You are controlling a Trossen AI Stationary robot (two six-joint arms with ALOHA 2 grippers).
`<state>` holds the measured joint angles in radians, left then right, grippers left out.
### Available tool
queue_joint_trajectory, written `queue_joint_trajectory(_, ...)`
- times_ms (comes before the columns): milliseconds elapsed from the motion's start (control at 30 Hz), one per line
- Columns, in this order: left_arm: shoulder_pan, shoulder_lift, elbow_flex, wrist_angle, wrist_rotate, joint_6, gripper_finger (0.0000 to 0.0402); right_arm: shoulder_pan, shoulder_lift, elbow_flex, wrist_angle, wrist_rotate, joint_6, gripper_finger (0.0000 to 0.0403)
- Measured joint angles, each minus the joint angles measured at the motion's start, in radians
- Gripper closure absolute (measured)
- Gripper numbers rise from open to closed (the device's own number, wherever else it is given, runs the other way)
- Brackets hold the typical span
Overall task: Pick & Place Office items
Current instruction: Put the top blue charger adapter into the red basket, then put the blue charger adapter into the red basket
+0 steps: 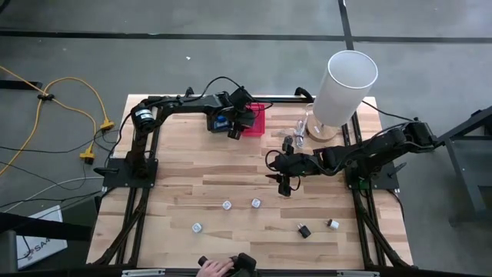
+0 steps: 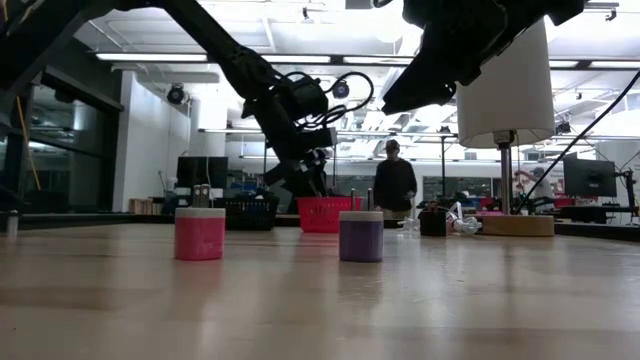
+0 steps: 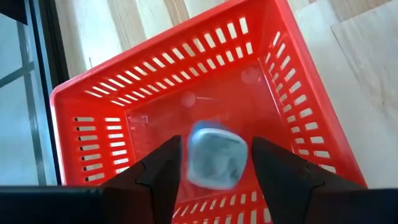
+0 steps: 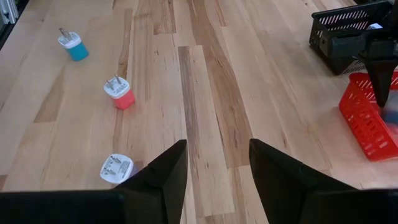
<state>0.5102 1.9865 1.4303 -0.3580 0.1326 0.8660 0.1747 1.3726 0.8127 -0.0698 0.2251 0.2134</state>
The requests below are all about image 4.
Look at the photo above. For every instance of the silver frame bracket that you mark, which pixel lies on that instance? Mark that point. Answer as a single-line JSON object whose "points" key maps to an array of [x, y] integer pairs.
{"points": [[7, 11]]}

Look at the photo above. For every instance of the red plastic basket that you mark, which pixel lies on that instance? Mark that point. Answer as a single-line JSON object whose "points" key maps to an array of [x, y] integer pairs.
{"points": [[360, 124]]}

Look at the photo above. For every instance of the cyan wall charger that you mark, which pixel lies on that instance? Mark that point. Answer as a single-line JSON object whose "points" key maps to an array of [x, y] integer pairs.
{"points": [[74, 46]]}

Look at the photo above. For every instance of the red wall charger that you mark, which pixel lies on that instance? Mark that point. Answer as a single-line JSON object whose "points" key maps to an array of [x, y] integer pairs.
{"points": [[121, 95]]}

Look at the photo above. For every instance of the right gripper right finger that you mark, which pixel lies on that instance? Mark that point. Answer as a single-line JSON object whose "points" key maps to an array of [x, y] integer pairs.
{"points": [[289, 193]]}

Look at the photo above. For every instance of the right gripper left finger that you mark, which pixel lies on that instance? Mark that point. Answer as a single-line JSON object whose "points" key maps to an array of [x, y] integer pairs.
{"points": [[155, 193]]}

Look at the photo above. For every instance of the black plastic basket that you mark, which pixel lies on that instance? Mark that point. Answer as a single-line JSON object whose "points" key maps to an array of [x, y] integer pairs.
{"points": [[317, 34]]}

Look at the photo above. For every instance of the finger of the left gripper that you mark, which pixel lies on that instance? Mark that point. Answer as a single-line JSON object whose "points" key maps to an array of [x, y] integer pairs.
{"points": [[382, 81]]}

